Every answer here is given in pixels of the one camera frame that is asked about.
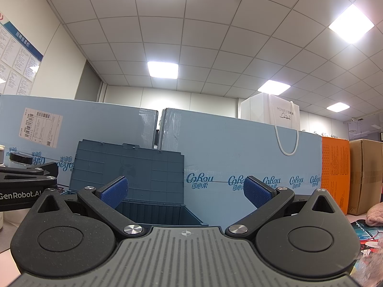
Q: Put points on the anime printed desk mat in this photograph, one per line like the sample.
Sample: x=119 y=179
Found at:
x=369 y=237

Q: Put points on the wall notice board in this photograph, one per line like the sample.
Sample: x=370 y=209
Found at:
x=20 y=60

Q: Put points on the right light blue carton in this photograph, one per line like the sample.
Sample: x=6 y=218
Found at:
x=220 y=152

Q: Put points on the white paper shopping bag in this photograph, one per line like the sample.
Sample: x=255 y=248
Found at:
x=273 y=110

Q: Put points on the dark blue storage box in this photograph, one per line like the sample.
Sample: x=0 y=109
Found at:
x=155 y=193

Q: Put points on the brown cardboard box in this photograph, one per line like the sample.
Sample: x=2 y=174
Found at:
x=365 y=175

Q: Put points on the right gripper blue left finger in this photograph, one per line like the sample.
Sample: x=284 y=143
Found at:
x=101 y=204

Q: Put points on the orange carton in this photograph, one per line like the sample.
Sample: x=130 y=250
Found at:
x=335 y=177

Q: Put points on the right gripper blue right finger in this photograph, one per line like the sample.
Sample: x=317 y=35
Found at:
x=270 y=204

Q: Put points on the pink knitted cloth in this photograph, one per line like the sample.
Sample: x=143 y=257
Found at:
x=374 y=216

